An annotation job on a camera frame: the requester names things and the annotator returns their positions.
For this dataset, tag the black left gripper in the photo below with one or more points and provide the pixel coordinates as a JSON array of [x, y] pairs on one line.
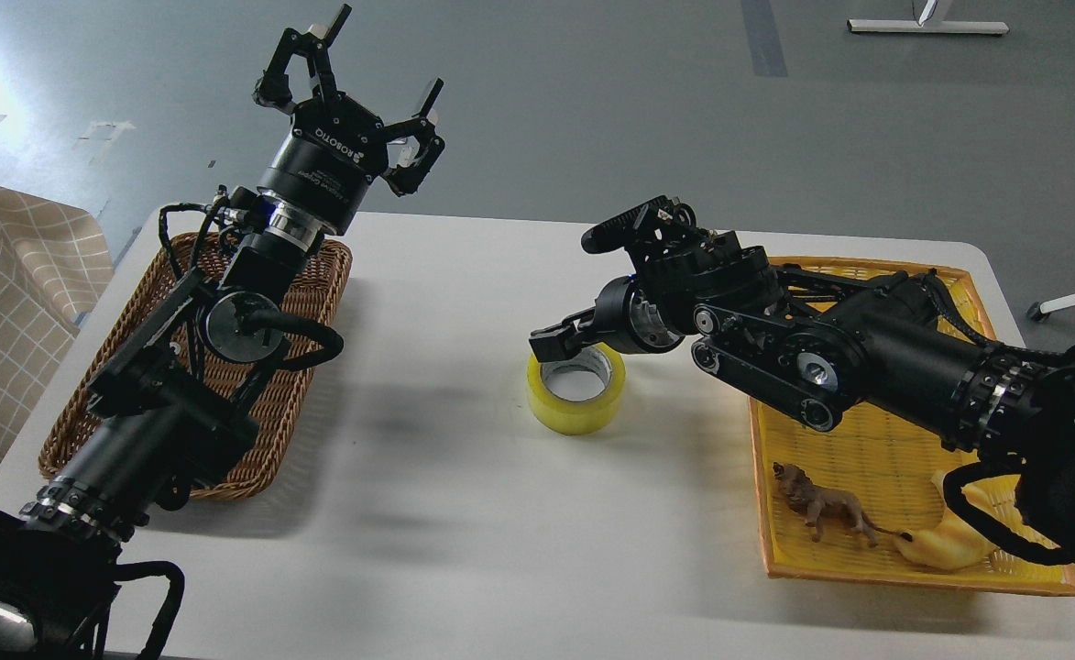
[[326, 163]]

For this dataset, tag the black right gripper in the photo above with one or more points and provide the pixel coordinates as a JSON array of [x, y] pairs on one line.
[[623, 318]]

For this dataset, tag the yellow tape roll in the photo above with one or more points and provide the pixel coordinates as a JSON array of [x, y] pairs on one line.
[[577, 417]]

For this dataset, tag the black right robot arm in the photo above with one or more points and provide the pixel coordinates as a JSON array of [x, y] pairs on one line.
[[813, 345]]

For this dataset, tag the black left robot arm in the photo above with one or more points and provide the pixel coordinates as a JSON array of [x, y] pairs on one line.
[[175, 400]]

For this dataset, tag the brown toy lion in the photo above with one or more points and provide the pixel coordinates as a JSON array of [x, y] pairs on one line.
[[817, 503]]

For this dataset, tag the yellow plastic basket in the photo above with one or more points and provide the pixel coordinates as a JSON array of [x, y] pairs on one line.
[[888, 463]]

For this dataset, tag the beige checkered cloth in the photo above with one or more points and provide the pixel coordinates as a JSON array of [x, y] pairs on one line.
[[54, 266]]

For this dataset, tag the yellow toy croissant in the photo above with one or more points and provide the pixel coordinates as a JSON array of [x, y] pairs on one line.
[[950, 545]]

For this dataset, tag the white caster leg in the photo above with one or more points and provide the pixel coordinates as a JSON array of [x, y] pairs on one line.
[[1041, 310]]

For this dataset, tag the white stand base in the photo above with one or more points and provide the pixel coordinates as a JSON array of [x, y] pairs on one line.
[[931, 19]]

